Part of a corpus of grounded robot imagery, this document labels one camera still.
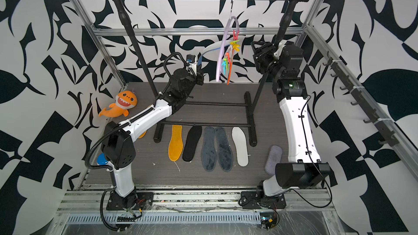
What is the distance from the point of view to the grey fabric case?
2.71 feet

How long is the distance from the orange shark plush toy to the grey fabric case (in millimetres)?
865

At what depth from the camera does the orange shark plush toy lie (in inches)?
40.1
